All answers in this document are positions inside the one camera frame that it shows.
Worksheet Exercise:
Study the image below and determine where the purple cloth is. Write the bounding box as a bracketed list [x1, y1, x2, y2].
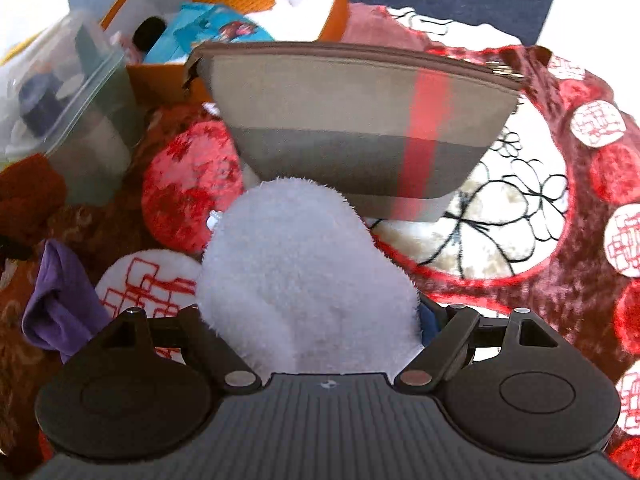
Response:
[21, 239, 113, 365]

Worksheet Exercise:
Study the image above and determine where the red floral printed blanket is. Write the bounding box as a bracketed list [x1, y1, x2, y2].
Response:
[0, 2, 640, 476]

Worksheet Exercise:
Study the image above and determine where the clear plastic storage box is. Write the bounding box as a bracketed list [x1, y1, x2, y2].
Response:
[0, 9, 146, 206]

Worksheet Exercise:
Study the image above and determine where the dark red fuzzy cloth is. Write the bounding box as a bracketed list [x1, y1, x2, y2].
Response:
[0, 154, 68, 246]

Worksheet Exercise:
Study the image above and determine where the brown striped zipper pouch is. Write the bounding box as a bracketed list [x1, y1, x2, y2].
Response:
[182, 41, 526, 223]

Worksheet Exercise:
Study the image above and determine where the blue cartoon print packet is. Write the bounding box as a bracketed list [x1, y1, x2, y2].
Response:
[175, 4, 276, 56]

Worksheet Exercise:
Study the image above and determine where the orange cardboard box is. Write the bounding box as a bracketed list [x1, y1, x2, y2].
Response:
[100, 0, 352, 106]

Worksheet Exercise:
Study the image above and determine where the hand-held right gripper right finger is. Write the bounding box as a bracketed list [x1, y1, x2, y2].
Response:
[395, 292, 571, 393]

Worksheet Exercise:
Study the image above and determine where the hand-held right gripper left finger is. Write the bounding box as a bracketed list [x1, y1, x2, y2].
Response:
[75, 306, 263, 393]

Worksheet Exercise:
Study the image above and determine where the white plush toy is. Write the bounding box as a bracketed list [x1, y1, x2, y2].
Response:
[196, 176, 425, 376]

